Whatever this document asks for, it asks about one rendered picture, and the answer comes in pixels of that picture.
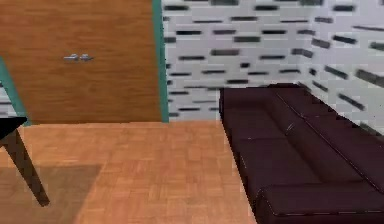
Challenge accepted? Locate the brown wooden room door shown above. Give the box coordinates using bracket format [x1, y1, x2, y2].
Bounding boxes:
[0, 0, 170, 126]

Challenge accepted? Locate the dark maroon leather sofa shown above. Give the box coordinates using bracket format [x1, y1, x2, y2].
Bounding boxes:
[218, 83, 384, 224]

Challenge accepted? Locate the black table with brown legs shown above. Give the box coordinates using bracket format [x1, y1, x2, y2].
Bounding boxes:
[0, 115, 51, 208]

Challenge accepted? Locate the silver door handle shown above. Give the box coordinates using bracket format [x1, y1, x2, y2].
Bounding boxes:
[63, 53, 95, 63]

